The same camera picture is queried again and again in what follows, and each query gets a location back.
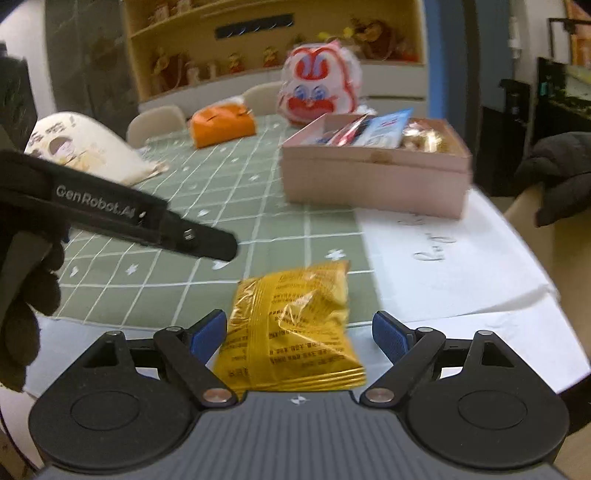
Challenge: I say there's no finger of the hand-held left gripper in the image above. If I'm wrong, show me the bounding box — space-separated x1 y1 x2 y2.
161 210 239 261

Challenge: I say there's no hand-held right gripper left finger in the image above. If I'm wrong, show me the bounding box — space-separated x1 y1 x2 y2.
83 308 238 408

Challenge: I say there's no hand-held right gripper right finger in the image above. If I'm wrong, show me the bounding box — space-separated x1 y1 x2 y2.
359 310 513 408

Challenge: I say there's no yellow snack packet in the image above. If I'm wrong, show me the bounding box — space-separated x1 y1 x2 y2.
215 259 368 394

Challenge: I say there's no pink box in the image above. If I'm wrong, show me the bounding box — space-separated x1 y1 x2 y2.
281 113 473 220

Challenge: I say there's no blue snack packet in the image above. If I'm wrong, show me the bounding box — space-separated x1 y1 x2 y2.
362 108 413 149

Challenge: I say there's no person's left hand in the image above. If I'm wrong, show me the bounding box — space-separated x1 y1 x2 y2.
0 203 71 392

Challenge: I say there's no green checked tablecloth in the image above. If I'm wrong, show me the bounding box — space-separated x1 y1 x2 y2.
28 113 385 334

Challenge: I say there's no cream printed bag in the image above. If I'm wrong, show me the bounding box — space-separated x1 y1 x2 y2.
23 111 170 188

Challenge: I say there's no white paper sheet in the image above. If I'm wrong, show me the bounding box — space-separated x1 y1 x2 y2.
355 185 562 324

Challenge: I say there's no beige chair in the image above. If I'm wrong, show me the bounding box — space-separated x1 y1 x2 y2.
126 105 188 148
242 82 287 116

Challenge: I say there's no orange tissue pack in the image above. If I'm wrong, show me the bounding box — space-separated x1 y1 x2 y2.
189 96 257 149

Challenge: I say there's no red white snack packet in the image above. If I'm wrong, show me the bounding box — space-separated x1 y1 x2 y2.
329 115 371 147

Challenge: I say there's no tan chair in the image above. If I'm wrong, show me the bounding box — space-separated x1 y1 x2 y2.
503 171 591 305

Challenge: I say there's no white red rabbit face bag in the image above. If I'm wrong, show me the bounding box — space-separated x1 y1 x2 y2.
277 41 363 126

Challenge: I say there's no golden snack packet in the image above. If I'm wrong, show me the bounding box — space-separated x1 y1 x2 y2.
403 119 437 140
414 131 451 154

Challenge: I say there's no wooden shelf unit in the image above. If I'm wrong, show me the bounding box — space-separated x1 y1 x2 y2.
122 0 428 105

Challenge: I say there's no black jacket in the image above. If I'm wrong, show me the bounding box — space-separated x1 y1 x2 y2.
515 131 591 228

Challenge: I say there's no yellow white plush toy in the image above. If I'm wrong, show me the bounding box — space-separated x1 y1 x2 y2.
318 28 354 48

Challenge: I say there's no brown plush toy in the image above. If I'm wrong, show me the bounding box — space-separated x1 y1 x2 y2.
350 16 417 62

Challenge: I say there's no black appliance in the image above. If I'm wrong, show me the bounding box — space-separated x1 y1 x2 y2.
499 78 533 160

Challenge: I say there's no black fish tank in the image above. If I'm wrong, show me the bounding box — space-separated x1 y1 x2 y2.
536 55 591 145

